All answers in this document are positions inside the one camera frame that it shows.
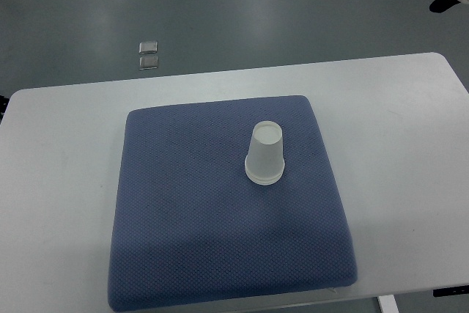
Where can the black shoe at left edge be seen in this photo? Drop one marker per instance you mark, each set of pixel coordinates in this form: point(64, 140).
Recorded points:
point(3, 105)

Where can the metal floor plate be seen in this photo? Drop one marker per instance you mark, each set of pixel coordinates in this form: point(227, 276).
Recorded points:
point(149, 62)
point(148, 47)

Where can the white table leg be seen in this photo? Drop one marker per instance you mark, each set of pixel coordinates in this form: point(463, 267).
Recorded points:
point(387, 304)

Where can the blue textured cushion mat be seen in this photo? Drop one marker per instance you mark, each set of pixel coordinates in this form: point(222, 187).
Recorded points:
point(190, 226)

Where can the white paper cup on mat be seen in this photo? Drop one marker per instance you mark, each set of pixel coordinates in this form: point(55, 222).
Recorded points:
point(263, 181)

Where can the upper metal floor plate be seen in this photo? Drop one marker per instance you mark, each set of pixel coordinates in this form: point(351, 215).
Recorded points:
point(148, 47)

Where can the white paper cup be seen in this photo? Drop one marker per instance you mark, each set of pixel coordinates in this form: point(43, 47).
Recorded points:
point(263, 181)
point(265, 156)

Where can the lower metal floor plate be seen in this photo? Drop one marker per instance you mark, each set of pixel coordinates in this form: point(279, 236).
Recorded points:
point(149, 62)

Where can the black bracket at table edge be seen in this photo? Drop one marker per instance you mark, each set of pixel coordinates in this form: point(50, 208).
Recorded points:
point(450, 291)

